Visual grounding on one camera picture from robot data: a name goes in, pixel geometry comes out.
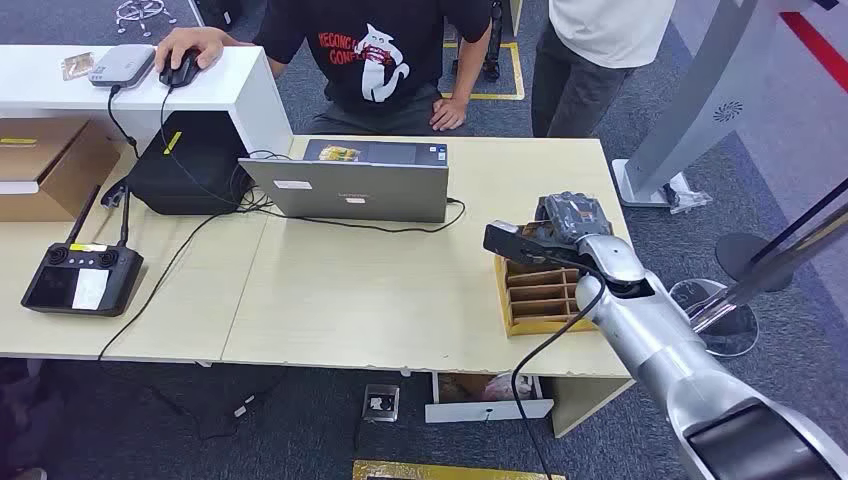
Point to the small clear snack packet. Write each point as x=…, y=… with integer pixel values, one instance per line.
x=77, y=66

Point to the chrome stanchion base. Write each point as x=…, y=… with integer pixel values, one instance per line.
x=729, y=334

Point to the person's right hand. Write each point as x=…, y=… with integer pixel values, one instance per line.
x=189, y=43

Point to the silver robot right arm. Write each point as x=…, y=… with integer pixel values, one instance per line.
x=656, y=331

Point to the grey mini computer box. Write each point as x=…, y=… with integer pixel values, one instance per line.
x=122, y=65

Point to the grey laptop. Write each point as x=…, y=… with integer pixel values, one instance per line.
x=358, y=192

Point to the crumpled clear plastic bag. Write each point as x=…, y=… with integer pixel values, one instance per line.
x=689, y=195

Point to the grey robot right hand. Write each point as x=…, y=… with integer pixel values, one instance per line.
x=575, y=213

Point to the black remote controller with antennas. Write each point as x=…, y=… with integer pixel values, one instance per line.
x=60, y=285

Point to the wooden card holder box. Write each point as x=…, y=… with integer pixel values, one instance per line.
x=536, y=298

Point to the white desk drawer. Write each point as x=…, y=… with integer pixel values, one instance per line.
x=487, y=411

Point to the brown cardboard box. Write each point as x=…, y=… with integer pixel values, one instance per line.
x=40, y=152

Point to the person's hand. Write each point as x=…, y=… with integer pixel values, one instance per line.
x=189, y=43
x=448, y=114

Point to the person's left hand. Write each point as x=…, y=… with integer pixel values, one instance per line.
x=448, y=114

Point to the black stand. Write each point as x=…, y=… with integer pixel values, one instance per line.
x=491, y=40

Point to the gold floor plate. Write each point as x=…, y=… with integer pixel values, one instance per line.
x=430, y=472

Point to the black stanchion pole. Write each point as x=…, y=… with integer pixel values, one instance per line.
x=805, y=225

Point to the black stanchion base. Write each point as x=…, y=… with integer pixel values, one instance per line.
x=742, y=255

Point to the chrome stanchion pole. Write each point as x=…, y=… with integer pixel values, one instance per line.
x=775, y=268

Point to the metal floor socket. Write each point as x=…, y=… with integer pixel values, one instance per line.
x=381, y=403

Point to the black carry bag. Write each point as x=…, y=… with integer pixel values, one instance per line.
x=192, y=172

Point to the person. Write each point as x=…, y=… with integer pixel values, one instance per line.
x=371, y=40
x=596, y=40

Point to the black computer mouse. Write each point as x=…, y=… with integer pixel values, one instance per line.
x=177, y=74

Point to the white counter shelf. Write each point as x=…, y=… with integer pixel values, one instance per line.
x=232, y=79

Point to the silver gate pillar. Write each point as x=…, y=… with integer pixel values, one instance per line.
x=702, y=99

